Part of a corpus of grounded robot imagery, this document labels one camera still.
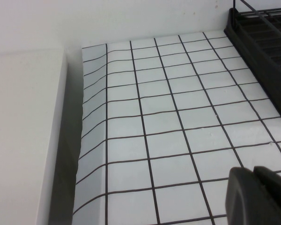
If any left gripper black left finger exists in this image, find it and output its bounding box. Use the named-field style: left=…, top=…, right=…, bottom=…
left=225, top=166, right=281, bottom=225

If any white black-grid tablecloth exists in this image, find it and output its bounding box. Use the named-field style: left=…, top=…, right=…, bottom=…
left=71, top=31, right=281, bottom=225

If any white box cabinet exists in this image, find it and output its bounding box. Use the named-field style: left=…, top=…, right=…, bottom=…
left=0, top=45, right=84, bottom=225

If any black wire dish rack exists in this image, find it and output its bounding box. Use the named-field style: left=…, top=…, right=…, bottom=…
left=231, top=0, right=281, bottom=42

